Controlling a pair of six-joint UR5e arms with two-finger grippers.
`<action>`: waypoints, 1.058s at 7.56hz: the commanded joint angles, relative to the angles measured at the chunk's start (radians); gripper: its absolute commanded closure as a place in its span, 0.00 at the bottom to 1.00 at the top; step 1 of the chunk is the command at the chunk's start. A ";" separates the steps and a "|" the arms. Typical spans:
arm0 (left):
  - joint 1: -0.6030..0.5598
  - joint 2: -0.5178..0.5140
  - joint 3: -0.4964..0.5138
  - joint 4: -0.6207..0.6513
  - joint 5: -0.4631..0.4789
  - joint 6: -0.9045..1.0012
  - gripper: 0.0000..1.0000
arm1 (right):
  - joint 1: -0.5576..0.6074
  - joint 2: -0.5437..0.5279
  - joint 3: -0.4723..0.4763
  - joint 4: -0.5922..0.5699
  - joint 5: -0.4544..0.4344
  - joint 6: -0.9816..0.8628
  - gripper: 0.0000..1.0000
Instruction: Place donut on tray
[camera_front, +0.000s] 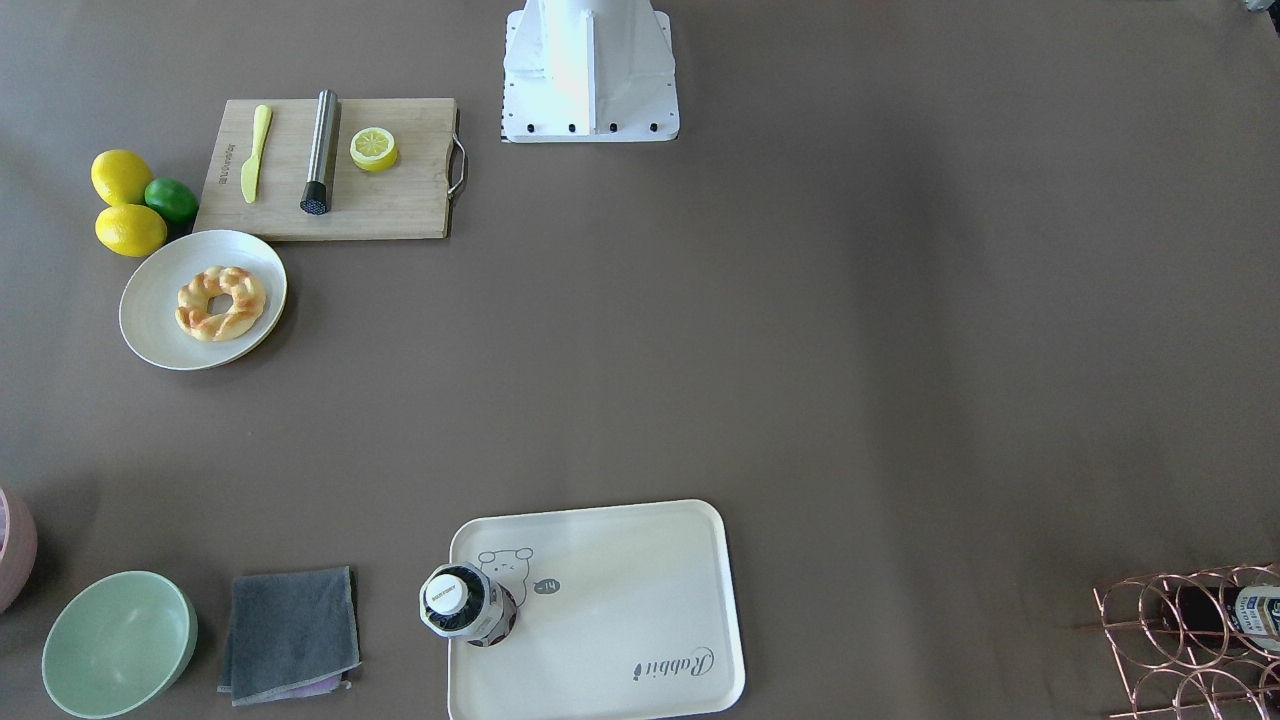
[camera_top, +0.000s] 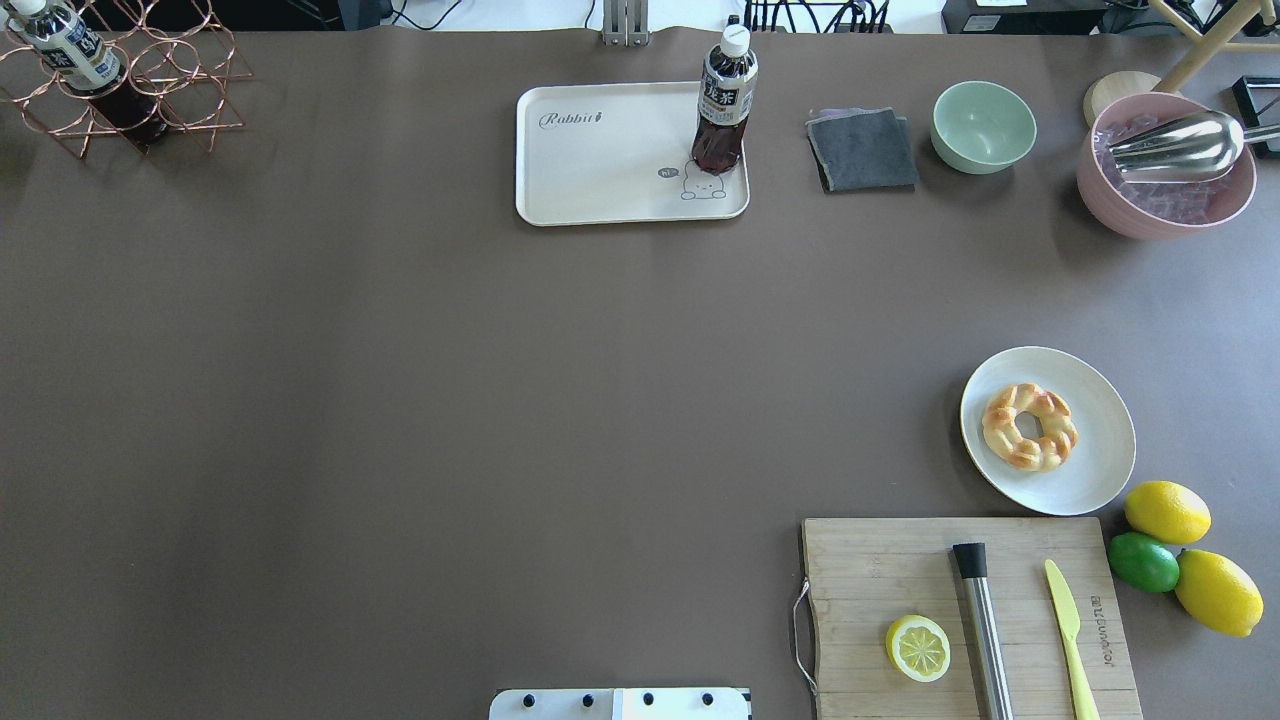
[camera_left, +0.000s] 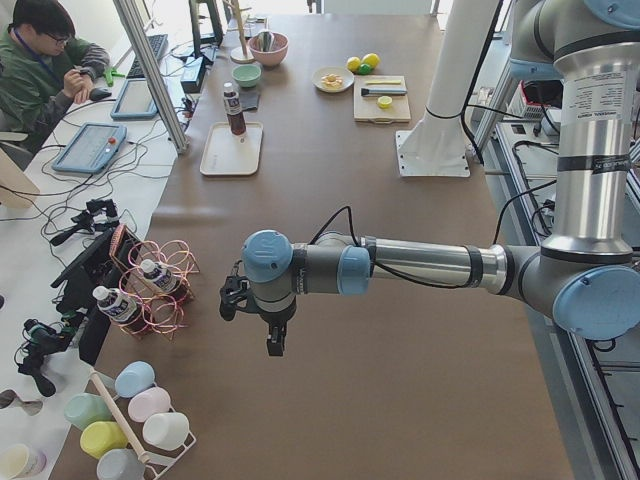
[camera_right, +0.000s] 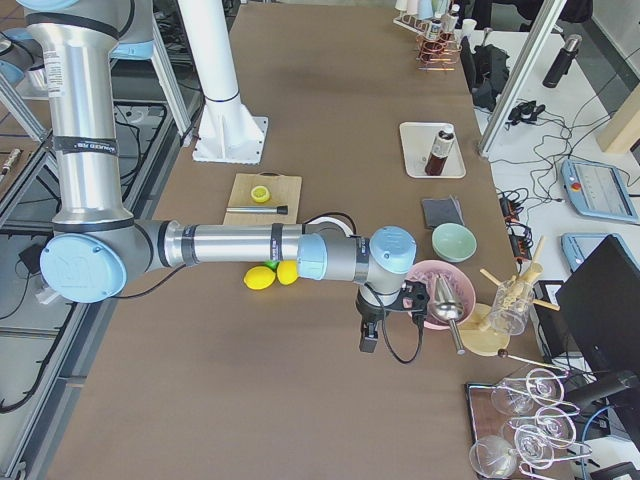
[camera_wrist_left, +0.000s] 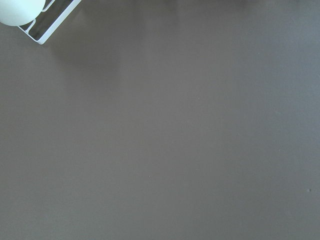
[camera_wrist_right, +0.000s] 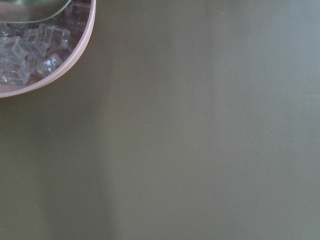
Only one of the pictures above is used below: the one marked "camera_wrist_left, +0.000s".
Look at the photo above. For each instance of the white egg-shaped object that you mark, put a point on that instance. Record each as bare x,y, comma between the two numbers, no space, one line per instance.
20,12

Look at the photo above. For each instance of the white wire holder frame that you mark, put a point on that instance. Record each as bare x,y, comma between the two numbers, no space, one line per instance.
50,18

